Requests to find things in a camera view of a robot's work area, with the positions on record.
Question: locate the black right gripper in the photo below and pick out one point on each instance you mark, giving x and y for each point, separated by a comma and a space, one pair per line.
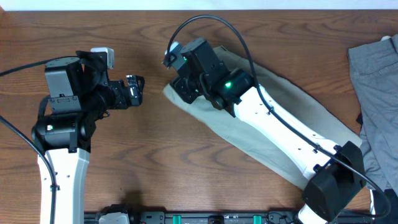
180, 87

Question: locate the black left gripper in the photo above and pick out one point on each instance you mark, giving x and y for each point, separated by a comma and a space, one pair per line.
134, 94

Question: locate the khaki green shorts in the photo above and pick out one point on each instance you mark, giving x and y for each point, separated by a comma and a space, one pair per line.
277, 125

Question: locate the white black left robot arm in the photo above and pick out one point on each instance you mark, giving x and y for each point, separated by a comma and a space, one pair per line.
80, 94

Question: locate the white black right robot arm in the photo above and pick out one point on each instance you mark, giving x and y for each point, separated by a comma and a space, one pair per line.
223, 77

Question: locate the grey shorts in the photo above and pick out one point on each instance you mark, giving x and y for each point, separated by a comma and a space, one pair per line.
373, 73

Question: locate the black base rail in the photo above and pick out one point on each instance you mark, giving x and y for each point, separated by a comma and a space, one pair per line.
119, 213

